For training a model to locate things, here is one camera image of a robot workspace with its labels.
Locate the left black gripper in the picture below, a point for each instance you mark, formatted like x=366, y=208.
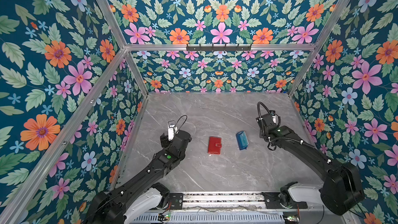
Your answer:
x=165, y=141

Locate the white vented cable duct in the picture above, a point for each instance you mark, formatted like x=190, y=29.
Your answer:
x=210, y=218

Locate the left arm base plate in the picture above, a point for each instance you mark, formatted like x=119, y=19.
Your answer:
x=173, y=201

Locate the blue card tray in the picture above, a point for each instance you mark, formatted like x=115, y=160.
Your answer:
x=242, y=140

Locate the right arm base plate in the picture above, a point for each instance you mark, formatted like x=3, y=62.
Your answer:
x=277, y=200

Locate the black hook rack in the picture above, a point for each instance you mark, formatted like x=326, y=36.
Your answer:
x=219, y=47

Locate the aluminium mounting rail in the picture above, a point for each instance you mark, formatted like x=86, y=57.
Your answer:
x=213, y=200

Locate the red leather card holder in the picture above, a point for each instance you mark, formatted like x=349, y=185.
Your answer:
x=215, y=145

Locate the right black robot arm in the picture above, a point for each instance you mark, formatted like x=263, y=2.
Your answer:
x=341, y=189

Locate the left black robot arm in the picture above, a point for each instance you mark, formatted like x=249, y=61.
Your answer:
x=143, y=192

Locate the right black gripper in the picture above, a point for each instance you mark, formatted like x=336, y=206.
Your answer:
x=260, y=134

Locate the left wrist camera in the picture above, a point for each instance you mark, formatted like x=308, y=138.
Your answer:
x=171, y=129

